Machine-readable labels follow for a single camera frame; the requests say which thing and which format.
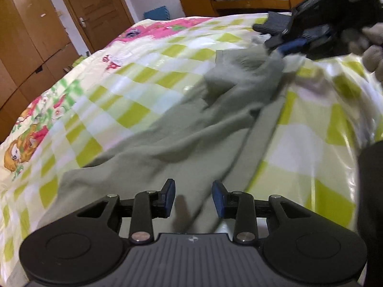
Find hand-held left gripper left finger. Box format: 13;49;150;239
76;179;175;244

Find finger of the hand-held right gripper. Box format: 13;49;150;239
277;37;311;57
264;28;301;49

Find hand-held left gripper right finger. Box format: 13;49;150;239
212;181;312;244

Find folded dark grey pants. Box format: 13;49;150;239
252;11;293;35

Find person's right hand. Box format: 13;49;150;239
349;22;383;83

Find green checked plastic sheet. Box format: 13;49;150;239
0;13;383;287

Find wooden door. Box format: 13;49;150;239
55;0;135;55

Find wooden wardrobe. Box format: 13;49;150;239
0;0;79;144

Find blue bag by wall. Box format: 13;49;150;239
144;5;170;21

